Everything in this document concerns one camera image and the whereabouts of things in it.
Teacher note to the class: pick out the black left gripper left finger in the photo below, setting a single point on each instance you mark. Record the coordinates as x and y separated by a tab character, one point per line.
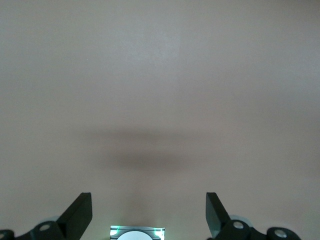
72	220

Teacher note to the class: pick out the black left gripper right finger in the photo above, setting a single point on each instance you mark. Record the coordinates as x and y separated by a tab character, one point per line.
215	217

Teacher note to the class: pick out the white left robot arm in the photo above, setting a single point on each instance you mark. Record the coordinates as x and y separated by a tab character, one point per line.
136	236

